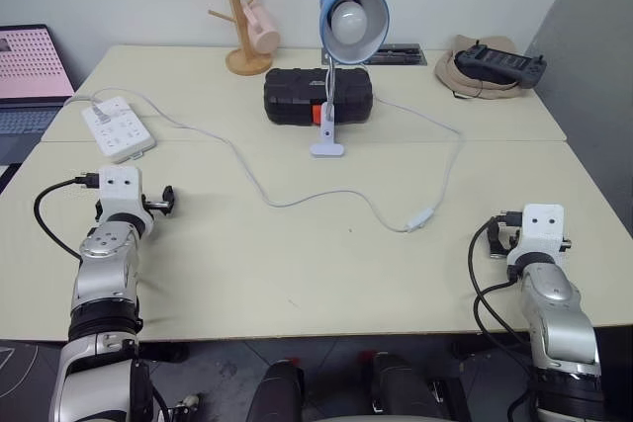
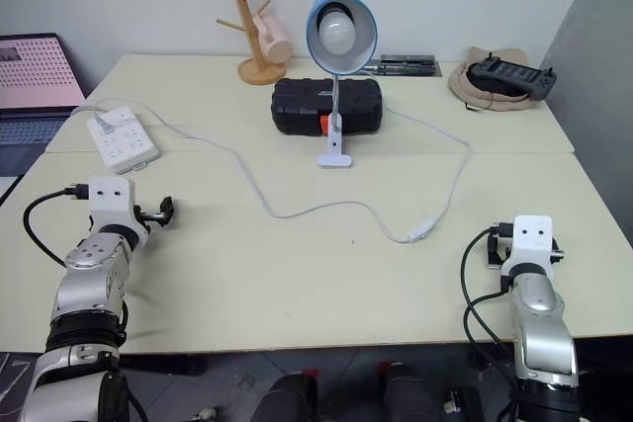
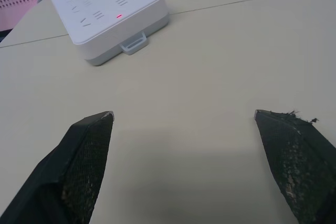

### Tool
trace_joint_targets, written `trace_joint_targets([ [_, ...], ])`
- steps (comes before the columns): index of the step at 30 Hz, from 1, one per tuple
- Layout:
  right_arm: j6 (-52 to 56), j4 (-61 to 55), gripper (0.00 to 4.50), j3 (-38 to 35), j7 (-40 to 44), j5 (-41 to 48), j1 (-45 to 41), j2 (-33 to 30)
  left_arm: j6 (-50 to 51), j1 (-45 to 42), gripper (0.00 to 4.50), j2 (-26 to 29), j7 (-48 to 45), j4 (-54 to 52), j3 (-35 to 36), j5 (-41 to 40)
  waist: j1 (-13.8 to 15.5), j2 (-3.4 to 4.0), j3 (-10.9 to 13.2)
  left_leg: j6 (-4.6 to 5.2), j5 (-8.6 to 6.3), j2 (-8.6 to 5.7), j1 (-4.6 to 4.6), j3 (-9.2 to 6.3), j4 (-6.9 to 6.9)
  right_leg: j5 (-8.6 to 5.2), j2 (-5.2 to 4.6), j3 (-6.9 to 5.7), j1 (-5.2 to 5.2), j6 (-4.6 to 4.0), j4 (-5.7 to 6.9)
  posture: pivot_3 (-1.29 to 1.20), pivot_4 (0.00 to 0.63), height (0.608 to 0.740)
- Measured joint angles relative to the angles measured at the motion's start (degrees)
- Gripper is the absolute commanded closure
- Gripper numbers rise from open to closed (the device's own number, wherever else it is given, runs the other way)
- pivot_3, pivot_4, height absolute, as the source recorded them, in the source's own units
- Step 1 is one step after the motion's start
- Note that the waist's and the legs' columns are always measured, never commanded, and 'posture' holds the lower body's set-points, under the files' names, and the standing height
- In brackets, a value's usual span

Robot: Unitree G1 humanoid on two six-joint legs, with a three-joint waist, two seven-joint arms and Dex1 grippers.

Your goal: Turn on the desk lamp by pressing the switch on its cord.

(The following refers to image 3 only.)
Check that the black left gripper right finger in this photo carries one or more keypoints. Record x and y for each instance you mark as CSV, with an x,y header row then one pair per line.
x,y
296,166

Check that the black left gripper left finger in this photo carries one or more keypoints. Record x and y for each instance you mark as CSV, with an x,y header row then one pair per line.
x,y
76,171

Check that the white power strip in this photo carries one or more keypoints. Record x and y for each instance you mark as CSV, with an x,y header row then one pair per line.
x,y
110,11

